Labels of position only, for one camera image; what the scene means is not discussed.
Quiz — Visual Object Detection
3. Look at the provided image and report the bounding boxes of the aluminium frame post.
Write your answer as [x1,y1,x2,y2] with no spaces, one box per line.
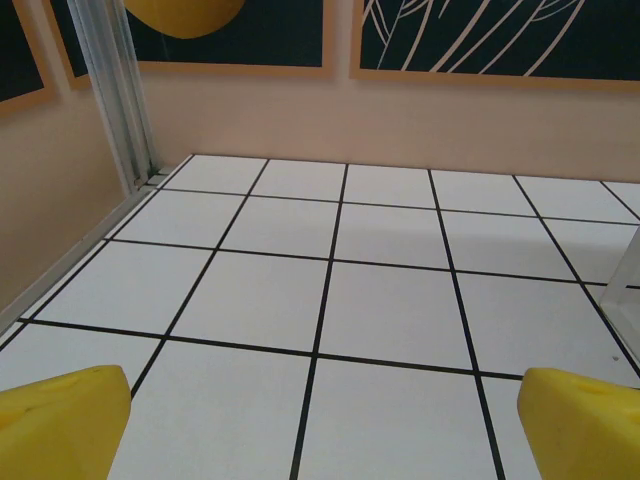
[67,0,161,194]

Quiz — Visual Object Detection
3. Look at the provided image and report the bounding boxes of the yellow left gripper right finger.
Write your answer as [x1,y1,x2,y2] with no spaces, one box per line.
[517,367,640,480]

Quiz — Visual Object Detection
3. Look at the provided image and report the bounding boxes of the wooden two-tier shelf white legs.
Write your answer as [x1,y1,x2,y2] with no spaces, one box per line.
[599,243,640,326]

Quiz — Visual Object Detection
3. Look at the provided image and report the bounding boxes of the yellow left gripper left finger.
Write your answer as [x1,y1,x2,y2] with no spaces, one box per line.
[0,365,133,480]

